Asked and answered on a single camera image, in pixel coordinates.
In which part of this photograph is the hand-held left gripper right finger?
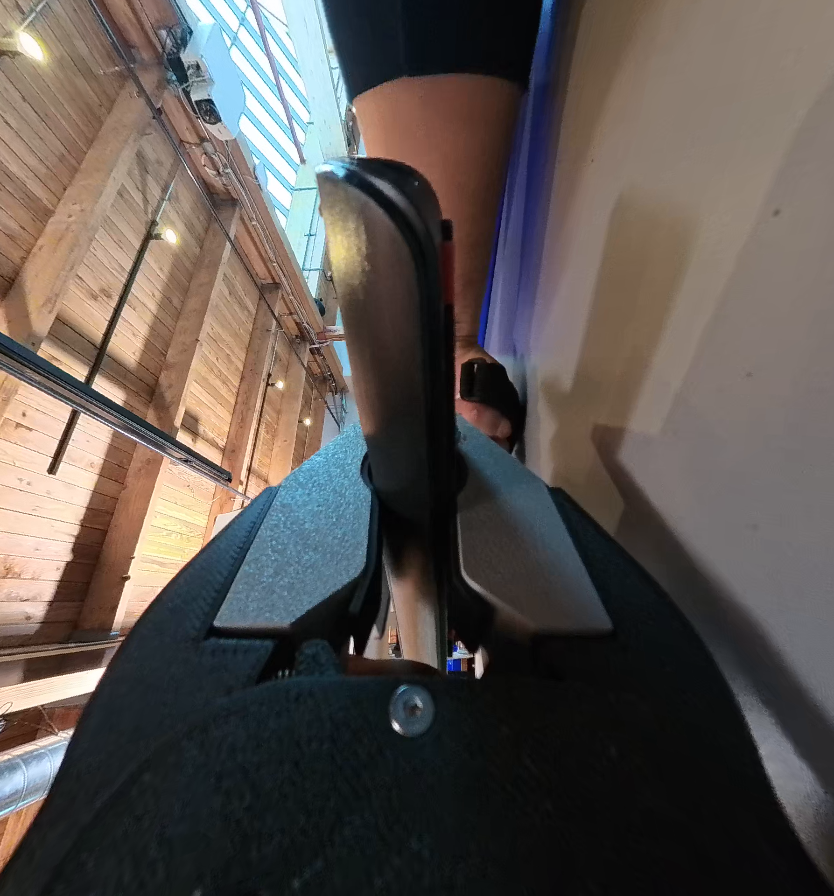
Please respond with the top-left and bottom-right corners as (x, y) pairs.
(452, 418), (614, 636)

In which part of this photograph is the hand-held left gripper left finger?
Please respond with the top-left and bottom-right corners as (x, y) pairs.
(211, 422), (392, 637)

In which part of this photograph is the person's right forearm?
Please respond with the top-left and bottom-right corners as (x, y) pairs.
(352, 78), (527, 354)

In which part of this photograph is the person's right hand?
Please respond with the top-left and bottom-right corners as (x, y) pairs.
(455, 335), (530, 455)

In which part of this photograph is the blue cloth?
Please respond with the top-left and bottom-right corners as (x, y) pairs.
(482, 0), (575, 365)

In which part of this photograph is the black ceiling pipe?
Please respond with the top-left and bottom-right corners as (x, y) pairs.
(47, 218), (162, 477)

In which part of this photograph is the black sleeve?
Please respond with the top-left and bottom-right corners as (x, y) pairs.
(322, 0), (545, 107)

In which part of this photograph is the skylight window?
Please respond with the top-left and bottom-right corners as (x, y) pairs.
(184, 0), (314, 214)

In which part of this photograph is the black metal rail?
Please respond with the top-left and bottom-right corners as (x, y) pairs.
(0, 314), (234, 485)

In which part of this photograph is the silver ventilation duct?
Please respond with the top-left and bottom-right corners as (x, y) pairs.
(0, 731), (73, 835)

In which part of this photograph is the white security camera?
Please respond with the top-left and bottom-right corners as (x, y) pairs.
(165, 20), (248, 142)

